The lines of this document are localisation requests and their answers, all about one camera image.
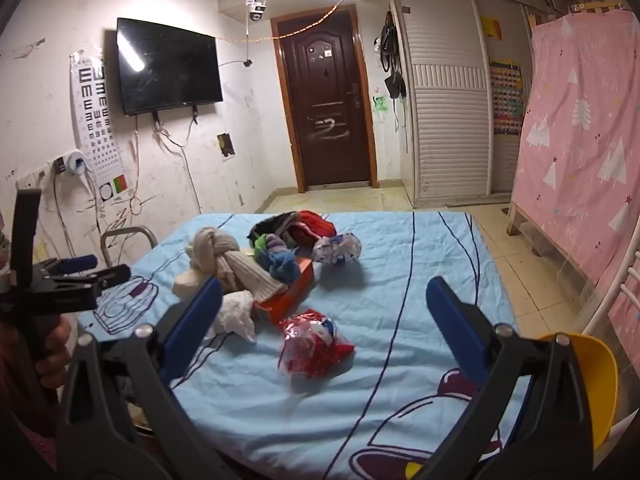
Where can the red cloth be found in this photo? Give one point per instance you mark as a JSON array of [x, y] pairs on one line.
[[312, 227]]

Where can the dark brown door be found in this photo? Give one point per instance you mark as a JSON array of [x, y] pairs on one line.
[[325, 100]]

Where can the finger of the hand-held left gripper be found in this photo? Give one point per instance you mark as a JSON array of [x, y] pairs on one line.
[[107, 276], [77, 263]]

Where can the person's left hand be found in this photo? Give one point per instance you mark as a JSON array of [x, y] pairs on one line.
[[54, 352]]

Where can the small dark wall picture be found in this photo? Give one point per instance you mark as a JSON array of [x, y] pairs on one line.
[[225, 146]]

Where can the white tissue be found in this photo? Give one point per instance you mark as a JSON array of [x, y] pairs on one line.
[[235, 315]]

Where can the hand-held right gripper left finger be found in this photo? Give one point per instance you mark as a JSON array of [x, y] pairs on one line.
[[192, 327]]

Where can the green cloth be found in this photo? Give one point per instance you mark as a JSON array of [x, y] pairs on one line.
[[261, 250]]

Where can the colourful grid poster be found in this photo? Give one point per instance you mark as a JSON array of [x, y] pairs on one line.
[[506, 97]]

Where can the red plastic bag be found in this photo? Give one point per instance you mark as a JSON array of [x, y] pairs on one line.
[[315, 345]]

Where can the black cloth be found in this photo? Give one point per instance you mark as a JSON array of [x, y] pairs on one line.
[[267, 225]]

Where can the eye chart poster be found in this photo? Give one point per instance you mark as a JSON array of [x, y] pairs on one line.
[[97, 115]]

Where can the person's left forearm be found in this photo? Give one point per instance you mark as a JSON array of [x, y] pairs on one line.
[[20, 400]]

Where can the white security camera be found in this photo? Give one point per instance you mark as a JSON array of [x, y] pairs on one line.
[[255, 7]]

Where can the white bed rail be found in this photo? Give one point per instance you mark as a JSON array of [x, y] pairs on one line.
[[625, 285]]

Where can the black hanging bag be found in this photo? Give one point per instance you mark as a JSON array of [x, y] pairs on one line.
[[389, 42], [395, 86]]

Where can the light blue bed sheet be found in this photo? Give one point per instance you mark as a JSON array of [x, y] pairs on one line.
[[390, 310]]

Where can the yellow poster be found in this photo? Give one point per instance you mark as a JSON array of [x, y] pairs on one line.
[[491, 27]]

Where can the white slatted wardrobe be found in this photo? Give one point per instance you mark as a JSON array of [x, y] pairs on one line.
[[445, 110]]

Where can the black wall television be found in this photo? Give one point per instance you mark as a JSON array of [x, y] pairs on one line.
[[167, 65]]

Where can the blue cloth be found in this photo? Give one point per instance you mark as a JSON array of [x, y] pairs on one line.
[[284, 266]]

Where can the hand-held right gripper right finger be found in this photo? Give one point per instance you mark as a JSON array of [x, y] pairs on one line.
[[457, 330]]

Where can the orange cardboard box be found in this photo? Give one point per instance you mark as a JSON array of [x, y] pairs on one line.
[[295, 292]]

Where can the pink tree print sheet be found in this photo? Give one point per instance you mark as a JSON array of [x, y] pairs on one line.
[[580, 135]]

